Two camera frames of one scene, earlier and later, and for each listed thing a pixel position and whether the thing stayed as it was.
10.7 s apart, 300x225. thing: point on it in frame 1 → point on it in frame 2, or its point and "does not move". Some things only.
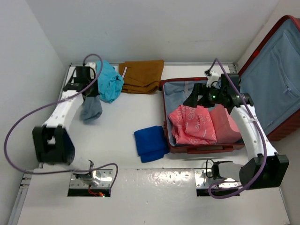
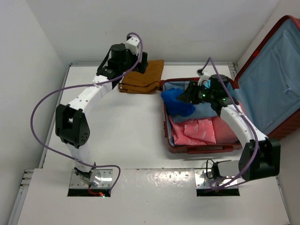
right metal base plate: [204, 179] does not move
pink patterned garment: [192, 125] does not move
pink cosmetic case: [225, 130] does not move
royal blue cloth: [151, 143] → [176, 107]
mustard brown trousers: [143, 76] does not move
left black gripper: [95, 92] → [139, 66]
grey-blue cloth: [91, 109] → [183, 110]
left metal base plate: [101, 178] does not move
